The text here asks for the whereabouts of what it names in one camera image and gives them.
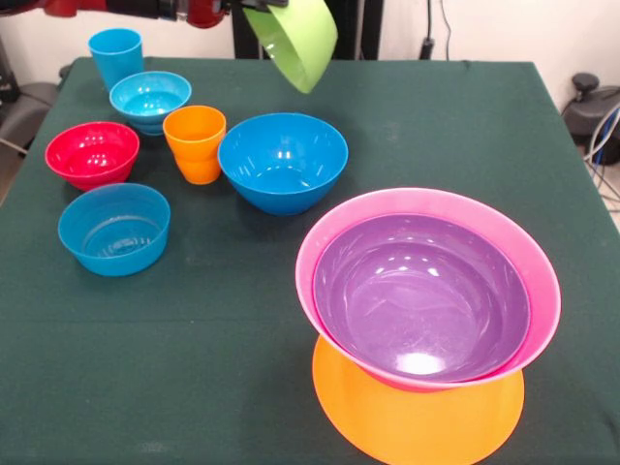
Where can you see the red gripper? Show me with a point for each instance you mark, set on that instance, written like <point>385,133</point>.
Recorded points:
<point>206,12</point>

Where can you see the green bowl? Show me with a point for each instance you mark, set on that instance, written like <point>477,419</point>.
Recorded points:
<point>305,43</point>

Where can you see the purple bowl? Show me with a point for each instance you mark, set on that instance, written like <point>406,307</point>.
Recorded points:
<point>421,295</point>

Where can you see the large pink bowl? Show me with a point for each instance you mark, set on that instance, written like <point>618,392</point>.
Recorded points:
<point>542,276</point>

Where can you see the large orange bowl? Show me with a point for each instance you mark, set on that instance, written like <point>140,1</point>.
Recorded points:
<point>416,426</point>

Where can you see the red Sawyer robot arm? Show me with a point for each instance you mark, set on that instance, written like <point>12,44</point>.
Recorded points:
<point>97,6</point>

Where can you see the small ribbed cyan bowl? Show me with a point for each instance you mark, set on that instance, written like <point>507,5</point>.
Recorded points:
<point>145,97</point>

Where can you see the blue cup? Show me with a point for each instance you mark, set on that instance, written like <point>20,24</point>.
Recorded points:
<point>116,58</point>

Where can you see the orange cup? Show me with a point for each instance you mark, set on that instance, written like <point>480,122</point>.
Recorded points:
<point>194,155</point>

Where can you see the small crimson bowl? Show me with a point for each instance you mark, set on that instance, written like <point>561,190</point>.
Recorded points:
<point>92,155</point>

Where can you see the translucent blue bowl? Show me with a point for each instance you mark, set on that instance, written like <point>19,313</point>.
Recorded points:
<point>114,232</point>

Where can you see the dark green tablecloth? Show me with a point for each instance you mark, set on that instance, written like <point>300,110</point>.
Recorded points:
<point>194,339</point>

